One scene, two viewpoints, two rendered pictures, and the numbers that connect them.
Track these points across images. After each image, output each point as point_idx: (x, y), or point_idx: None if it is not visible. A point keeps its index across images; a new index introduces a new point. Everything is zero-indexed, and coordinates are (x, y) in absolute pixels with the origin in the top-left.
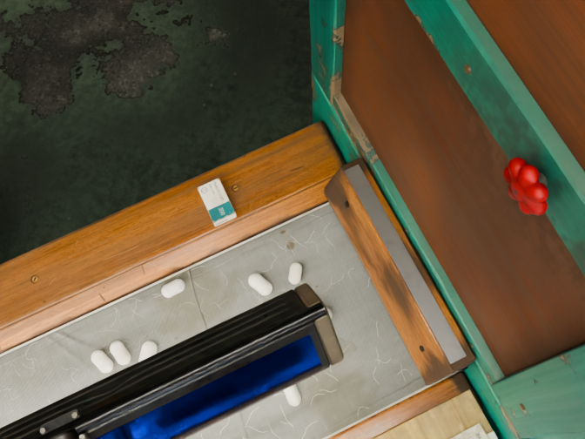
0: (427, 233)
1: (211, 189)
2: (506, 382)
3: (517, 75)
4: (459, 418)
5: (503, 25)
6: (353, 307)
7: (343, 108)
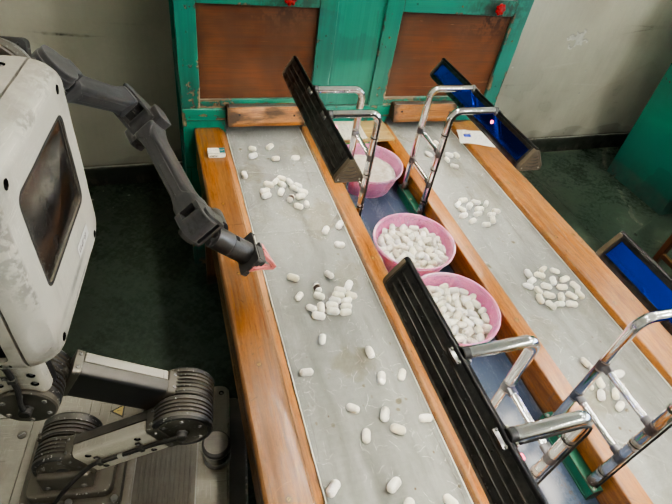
0: (262, 92)
1: (211, 150)
2: None
3: None
4: None
5: None
6: (270, 142)
7: (206, 99)
